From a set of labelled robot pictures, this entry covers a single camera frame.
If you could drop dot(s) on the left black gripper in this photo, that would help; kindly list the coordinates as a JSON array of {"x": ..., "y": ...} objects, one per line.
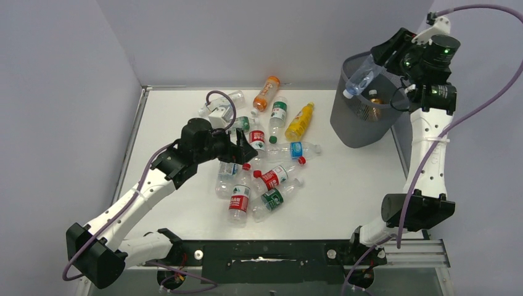
[{"x": 242, "y": 152}]

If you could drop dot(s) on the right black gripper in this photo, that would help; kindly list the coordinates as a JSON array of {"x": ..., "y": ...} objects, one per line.
[{"x": 387, "y": 52}]

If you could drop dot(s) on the red label water bottle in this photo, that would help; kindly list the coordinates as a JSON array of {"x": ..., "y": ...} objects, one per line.
[{"x": 257, "y": 141}]

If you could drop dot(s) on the clear bottle grey label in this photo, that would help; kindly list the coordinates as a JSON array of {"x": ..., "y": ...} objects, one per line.
[{"x": 226, "y": 179}]

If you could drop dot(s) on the light blue water bottle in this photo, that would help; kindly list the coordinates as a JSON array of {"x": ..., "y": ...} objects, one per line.
[{"x": 363, "y": 76}]

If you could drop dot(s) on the red label bottle front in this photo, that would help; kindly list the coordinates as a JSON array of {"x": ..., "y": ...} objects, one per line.
[{"x": 240, "y": 196}]

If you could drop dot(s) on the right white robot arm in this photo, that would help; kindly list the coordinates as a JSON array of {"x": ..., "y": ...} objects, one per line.
[{"x": 423, "y": 203}]

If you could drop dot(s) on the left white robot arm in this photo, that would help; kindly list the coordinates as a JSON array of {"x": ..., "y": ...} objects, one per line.
[{"x": 99, "y": 250}]

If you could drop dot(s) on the grey mesh waste bin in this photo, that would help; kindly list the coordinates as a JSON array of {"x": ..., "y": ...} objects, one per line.
[{"x": 346, "y": 120}]

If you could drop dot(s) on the green label tea bottle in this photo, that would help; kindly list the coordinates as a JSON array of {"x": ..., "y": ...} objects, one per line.
[{"x": 243, "y": 123}]

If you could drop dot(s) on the red label bottle red cap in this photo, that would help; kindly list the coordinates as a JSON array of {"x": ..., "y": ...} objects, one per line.
[{"x": 276, "y": 176}]

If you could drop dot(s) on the clear bottle green label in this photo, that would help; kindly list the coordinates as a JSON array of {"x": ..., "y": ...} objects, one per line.
[{"x": 277, "y": 118}]

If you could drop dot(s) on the orange drink bottle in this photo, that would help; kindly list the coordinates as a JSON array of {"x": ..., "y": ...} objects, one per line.
[{"x": 265, "y": 96}]

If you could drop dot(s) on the yellow juice bottle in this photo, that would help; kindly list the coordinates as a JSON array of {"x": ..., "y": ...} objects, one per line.
[{"x": 300, "y": 123}]

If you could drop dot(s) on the dark green label bottle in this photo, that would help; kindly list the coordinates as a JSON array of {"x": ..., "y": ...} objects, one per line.
[{"x": 269, "y": 202}]

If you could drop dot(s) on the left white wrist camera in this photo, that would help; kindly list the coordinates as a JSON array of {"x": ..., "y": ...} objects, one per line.
[{"x": 221, "y": 116}]

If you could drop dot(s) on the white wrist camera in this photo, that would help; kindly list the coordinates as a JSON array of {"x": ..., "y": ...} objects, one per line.
[
  {"x": 221, "y": 116},
  {"x": 438, "y": 25}
]

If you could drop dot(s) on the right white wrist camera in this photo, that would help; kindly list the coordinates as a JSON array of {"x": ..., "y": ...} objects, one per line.
[{"x": 438, "y": 25}]

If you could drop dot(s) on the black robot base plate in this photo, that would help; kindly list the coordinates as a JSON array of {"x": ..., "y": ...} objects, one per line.
[{"x": 271, "y": 261}]

